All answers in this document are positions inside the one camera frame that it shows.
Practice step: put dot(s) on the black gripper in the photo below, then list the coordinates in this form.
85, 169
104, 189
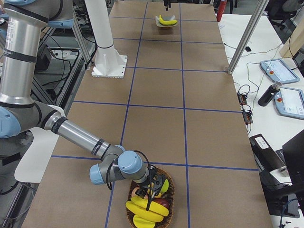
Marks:
145, 186
166, 4

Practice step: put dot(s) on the yellow banana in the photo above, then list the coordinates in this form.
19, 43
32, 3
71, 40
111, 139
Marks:
167, 22
139, 222
156, 195
154, 207
143, 213

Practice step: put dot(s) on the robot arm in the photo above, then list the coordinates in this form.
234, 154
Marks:
19, 112

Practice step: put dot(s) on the blue square ceramic plate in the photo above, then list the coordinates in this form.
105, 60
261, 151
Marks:
165, 18

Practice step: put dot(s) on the woven wicker fruit basket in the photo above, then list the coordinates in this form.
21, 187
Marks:
169, 196

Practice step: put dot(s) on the pale red apple lower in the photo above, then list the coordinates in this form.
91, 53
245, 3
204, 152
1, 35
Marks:
137, 192

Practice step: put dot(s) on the green pear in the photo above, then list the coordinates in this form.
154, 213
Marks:
165, 186

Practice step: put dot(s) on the dark red apple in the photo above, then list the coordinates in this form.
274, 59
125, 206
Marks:
162, 202

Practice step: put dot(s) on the red fire extinguisher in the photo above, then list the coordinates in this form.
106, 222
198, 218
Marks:
221, 8

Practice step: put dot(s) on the black office chair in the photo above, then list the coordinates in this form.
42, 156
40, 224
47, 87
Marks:
278, 13

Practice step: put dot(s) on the small circuit board upper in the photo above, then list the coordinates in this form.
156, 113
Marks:
242, 99

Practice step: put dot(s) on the small circuit board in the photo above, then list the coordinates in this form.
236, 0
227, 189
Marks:
242, 99
247, 116

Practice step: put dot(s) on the blue teach pendant far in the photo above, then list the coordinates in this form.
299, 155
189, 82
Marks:
278, 70

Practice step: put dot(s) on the blue teach pendant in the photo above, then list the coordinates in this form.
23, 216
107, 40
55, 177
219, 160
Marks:
290, 102
278, 70

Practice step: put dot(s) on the black box with label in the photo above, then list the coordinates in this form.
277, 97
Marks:
265, 157

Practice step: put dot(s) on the small circuit board lower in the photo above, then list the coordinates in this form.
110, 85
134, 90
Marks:
247, 116

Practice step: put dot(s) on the black water bottle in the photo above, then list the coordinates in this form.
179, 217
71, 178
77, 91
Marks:
269, 94

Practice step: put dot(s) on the black monitor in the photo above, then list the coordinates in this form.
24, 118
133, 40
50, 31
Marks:
282, 199

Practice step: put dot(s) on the blue teach pendant near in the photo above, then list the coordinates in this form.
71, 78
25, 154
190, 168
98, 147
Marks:
290, 102

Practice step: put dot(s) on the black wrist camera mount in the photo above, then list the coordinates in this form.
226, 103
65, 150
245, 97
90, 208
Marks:
158, 181

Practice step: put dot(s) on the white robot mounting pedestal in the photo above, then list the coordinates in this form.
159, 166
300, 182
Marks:
108, 62

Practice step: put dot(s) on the aluminium frame post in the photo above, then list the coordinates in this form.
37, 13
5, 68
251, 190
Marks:
254, 19

